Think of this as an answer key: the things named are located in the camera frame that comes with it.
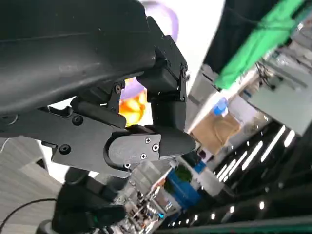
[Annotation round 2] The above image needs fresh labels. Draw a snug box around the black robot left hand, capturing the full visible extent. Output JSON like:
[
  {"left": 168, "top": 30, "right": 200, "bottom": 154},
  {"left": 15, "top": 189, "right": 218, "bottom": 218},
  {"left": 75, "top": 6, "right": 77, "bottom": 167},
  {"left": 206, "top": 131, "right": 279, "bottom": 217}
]
[{"left": 0, "top": 0, "right": 197, "bottom": 180}]

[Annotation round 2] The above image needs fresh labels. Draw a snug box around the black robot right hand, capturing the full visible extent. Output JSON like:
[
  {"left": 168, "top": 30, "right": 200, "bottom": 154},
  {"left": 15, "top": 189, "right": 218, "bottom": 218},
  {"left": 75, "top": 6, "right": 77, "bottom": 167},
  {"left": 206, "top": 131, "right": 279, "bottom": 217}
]
[{"left": 63, "top": 167, "right": 122, "bottom": 205}]

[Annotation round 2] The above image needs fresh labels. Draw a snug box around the orange and white bread roll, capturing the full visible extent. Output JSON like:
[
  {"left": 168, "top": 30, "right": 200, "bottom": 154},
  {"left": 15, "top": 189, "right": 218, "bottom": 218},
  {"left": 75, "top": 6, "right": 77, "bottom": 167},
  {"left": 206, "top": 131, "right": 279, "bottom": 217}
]
[{"left": 118, "top": 88, "right": 148, "bottom": 127}]

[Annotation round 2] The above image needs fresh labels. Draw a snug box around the blue storage crate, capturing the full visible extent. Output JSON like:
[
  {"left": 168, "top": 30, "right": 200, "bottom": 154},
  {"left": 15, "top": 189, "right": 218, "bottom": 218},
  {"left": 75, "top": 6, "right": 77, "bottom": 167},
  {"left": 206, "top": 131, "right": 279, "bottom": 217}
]
[{"left": 165, "top": 168, "right": 203, "bottom": 209}]

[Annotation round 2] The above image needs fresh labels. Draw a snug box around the lilac plate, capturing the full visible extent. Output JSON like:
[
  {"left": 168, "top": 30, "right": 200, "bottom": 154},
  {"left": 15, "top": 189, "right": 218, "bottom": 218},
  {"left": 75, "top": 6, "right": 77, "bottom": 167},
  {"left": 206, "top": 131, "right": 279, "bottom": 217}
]
[{"left": 120, "top": 0, "right": 180, "bottom": 101}]

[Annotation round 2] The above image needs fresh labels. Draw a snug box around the brown cardboard box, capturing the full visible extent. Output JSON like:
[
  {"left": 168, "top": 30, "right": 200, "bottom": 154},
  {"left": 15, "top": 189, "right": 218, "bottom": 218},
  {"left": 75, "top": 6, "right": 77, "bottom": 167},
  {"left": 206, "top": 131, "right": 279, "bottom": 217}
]
[{"left": 189, "top": 114, "right": 242, "bottom": 156}]

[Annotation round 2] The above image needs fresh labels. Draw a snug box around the black backdrop curtain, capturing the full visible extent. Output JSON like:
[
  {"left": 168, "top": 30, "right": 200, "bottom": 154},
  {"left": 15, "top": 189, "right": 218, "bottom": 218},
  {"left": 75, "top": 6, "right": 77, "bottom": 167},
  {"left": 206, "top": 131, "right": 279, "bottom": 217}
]
[{"left": 203, "top": 0, "right": 312, "bottom": 76}]

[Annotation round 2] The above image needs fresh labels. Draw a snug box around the green cloth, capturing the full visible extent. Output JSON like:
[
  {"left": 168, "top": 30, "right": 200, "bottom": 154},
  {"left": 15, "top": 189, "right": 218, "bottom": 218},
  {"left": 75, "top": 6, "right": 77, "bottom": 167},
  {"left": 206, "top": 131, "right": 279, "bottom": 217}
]
[{"left": 215, "top": 0, "right": 304, "bottom": 90}]

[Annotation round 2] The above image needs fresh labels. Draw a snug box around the black cable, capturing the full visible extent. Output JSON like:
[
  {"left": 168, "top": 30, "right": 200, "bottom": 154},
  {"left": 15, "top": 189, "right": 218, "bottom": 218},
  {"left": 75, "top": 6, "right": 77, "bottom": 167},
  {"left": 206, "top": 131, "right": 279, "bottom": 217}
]
[{"left": 0, "top": 198, "right": 58, "bottom": 226}]

